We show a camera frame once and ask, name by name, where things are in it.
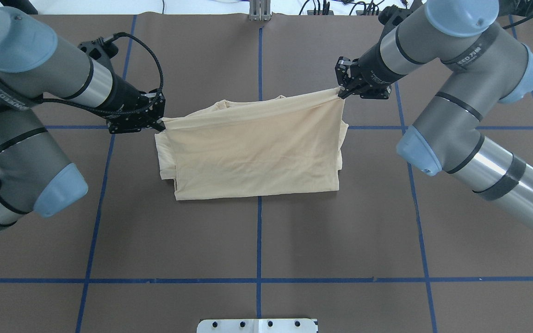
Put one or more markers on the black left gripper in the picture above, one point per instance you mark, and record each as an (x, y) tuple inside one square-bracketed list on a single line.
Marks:
[(124, 95)]

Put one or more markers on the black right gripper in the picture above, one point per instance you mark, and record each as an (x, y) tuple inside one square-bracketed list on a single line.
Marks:
[(374, 63)]

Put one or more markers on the cream long-sleeve printed shirt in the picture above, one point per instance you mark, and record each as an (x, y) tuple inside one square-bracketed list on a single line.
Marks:
[(284, 145)]

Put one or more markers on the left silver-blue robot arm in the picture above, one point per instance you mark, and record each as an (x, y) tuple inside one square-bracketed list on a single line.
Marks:
[(37, 66)]

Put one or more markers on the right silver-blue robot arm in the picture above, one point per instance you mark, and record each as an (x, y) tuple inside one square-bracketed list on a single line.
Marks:
[(488, 65)]

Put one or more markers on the aluminium frame post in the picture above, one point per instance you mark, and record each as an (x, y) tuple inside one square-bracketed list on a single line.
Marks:
[(260, 10)]

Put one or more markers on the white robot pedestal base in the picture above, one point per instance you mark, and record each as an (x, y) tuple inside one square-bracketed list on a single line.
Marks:
[(257, 325)]

